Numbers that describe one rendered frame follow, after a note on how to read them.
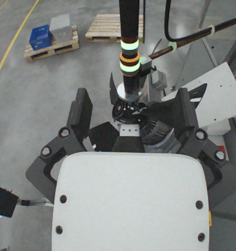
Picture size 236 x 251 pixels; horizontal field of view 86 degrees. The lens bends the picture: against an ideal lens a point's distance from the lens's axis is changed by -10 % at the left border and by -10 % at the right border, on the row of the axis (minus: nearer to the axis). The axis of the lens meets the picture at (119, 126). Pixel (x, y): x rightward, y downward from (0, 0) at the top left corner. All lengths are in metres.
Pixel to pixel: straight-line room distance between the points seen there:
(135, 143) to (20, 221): 1.91
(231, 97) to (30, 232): 2.24
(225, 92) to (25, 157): 2.28
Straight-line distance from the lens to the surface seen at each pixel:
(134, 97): 0.39
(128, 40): 0.29
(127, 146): 0.61
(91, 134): 0.89
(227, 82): 0.73
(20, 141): 2.48
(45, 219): 2.06
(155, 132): 0.70
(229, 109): 0.67
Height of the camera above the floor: 1.77
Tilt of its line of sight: 64 degrees down
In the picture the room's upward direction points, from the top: 9 degrees counter-clockwise
